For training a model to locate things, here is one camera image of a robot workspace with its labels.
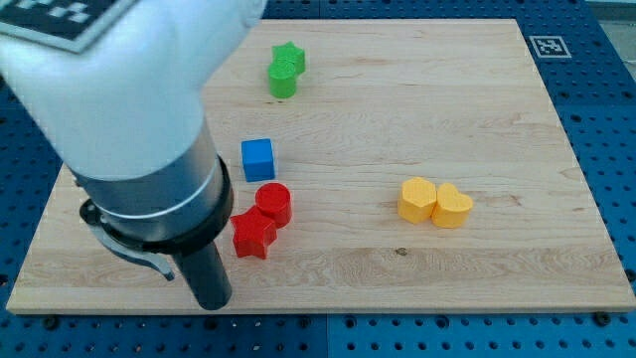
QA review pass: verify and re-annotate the fiducial marker on arm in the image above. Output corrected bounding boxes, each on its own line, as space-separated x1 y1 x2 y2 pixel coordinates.
1 0 137 54

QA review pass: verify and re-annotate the wooden board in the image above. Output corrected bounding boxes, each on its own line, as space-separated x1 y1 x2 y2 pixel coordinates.
5 18 636 316

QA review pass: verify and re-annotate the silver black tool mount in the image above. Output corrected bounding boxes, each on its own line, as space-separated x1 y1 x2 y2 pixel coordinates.
72 122 234 280

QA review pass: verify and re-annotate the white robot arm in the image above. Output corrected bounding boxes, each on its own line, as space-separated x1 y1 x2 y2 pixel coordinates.
1 0 266 310

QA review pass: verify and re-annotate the green star block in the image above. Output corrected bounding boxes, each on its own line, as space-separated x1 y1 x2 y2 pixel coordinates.
271 41 306 75

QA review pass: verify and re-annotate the fiducial marker on table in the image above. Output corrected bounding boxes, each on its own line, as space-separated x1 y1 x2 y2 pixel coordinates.
529 35 571 59

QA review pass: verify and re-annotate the yellow hexagon block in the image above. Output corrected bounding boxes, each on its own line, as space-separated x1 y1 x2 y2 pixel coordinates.
397 177 437 224

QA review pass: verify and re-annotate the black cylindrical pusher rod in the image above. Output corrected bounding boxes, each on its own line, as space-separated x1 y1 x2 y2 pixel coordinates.
172 243 233 310

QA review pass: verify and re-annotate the red star block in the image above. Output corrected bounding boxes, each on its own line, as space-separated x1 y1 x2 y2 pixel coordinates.
231 206 277 260

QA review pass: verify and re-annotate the red cylinder block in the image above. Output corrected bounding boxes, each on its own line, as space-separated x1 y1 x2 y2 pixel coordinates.
255 183 292 228

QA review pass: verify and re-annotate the blue cube block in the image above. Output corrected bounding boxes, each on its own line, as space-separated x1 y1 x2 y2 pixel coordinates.
240 138 275 182

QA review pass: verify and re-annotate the yellow heart block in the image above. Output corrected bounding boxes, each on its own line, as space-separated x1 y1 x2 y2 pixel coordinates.
431 183 474 229

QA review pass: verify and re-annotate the green cylinder block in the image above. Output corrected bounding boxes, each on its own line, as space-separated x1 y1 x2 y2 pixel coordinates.
267 61 297 98

